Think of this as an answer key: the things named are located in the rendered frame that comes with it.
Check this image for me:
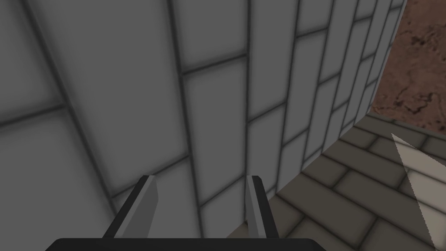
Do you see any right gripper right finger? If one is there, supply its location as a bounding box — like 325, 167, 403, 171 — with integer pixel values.
245, 175, 280, 239

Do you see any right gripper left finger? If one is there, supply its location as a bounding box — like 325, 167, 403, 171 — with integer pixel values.
102, 175, 159, 239

